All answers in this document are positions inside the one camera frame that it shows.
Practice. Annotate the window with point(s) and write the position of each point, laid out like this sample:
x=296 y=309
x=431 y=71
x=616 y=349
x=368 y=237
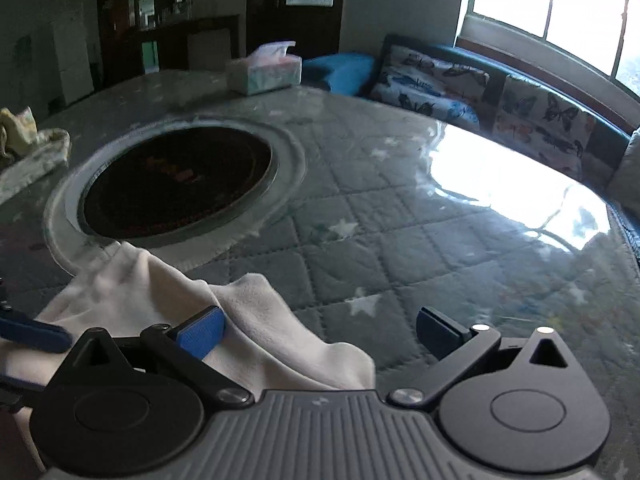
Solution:
x=545 y=5

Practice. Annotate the dark blue sofa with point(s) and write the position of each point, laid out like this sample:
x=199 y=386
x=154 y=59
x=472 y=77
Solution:
x=340 y=72

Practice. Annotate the dark wooden cabinet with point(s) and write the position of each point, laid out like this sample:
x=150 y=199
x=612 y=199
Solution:
x=165 y=25

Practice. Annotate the cream white garment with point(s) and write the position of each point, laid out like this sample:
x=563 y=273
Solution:
x=270 y=325

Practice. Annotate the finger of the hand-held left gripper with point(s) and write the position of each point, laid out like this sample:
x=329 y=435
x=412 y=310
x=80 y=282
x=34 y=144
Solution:
x=35 y=334
x=12 y=394

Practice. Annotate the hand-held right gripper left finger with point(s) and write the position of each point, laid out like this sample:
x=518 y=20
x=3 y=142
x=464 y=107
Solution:
x=202 y=334

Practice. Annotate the round black induction cooktop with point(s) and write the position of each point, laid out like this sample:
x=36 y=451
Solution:
x=175 y=182

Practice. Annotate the butterfly print cushion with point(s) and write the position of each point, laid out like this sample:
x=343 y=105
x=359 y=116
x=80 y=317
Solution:
x=430 y=87
x=545 y=127

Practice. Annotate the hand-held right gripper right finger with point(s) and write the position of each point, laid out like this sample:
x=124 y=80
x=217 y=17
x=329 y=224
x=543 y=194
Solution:
x=437 y=332

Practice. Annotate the floral print cloth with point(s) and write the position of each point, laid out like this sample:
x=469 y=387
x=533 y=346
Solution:
x=30 y=152

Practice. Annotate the white tissue box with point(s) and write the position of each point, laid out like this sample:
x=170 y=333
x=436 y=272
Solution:
x=262 y=70

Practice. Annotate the plain grey cushion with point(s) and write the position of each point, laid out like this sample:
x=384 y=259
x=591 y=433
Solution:
x=627 y=170

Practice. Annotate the dark wooden door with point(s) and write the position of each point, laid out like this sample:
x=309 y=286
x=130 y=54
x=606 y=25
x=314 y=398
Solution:
x=295 y=5

